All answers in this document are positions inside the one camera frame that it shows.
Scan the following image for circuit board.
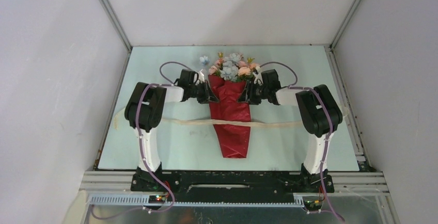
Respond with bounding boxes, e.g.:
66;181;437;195
303;200;323;214
148;195;167;204

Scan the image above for cream ribbon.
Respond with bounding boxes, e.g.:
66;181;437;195
113;106;350;131

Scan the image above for blue flower stem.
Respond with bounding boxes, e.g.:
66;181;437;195
220;53;242;82

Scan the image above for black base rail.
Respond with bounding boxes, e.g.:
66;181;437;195
131;169;334;204

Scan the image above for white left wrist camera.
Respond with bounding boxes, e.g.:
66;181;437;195
194;69;205;85

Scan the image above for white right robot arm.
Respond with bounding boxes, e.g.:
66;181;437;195
238;70;343;192

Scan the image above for right circuit board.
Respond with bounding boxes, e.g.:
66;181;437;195
303;200;323;214

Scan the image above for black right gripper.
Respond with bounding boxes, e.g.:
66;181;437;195
237;81;270;106

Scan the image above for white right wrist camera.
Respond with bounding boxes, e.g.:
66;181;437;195
252;67;263;85

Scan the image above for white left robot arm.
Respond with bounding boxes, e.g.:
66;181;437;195
124;69;219;191

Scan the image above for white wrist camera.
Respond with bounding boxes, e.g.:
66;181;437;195
194;69;205;85
252;67;263;85

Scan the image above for red wrapping paper sheet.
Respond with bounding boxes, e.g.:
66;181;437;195
208;75;251;158

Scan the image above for pink rose stem with blue bud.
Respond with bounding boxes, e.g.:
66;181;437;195
199;56;210;68

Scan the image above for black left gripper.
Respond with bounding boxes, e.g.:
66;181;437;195
189;81;220;105

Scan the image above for peach rose stem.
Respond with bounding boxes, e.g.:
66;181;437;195
237;57;260;78

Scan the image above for left circuit board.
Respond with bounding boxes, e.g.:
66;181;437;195
148;195;167;204

